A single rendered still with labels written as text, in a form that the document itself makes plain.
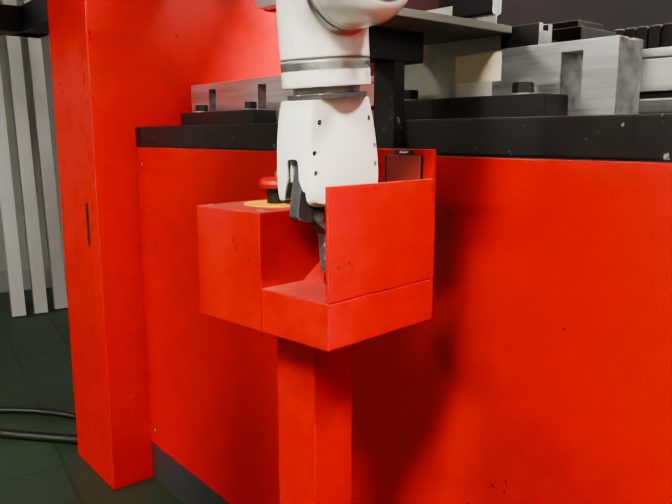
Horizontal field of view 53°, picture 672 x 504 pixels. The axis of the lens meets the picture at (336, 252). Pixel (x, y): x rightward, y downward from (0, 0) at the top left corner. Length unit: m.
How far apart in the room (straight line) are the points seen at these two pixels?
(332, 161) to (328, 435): 0.30
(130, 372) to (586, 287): 1.22
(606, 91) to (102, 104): 1.11
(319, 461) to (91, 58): 1.12
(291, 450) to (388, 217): 0.29
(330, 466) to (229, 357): 0.63
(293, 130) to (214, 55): 1.15
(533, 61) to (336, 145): 0.39
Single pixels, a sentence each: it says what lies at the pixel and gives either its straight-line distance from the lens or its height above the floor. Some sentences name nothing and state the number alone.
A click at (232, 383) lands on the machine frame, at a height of 0.37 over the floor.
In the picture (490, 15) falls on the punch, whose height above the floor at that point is 1.02.
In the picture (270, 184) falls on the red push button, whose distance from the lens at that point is 0.72.
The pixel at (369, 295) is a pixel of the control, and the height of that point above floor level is 0.70.
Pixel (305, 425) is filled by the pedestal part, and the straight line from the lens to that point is 0.75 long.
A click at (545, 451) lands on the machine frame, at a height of 0.49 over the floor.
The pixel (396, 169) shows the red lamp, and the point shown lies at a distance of 0.73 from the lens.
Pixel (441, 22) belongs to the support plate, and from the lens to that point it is 0.88.
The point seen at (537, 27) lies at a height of 0.99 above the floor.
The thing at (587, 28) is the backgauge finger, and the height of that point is 1.02.
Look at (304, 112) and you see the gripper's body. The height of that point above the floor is 0.87.
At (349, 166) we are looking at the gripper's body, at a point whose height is 0.82.
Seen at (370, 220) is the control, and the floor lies 0.78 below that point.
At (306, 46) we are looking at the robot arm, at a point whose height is 0.93.
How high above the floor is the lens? 0.85
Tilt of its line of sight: 10 degrees down
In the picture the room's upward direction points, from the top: straight up
